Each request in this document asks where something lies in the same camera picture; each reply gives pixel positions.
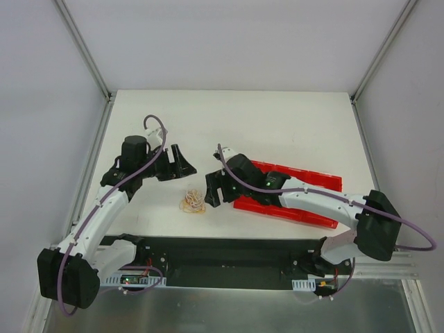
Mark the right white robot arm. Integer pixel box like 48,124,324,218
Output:
205,154,401,277

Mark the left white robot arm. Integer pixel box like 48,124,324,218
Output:
37,135,197,309

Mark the red three-compartment bin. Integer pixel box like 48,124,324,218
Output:
233,160,343,230

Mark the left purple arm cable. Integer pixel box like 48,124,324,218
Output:
57,114,169,317

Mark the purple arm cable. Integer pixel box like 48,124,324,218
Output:
216,143,438,251
57,114,169,317

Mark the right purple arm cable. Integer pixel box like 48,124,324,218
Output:
216,143,438,251

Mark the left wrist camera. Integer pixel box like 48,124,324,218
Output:
145,127,164,146

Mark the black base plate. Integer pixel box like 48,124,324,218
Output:
95,234,351,289

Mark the left aluminium frame post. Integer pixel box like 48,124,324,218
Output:
51,0,113,102

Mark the left white cable duct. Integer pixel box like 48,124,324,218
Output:
101,273,167,288

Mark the white cable duct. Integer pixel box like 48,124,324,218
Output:
101,273,167,288
291,278,316,292

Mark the right white cable duct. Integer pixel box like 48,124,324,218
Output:
291,278,316,292

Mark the aluminium rail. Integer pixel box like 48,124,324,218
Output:
353,251,419,280

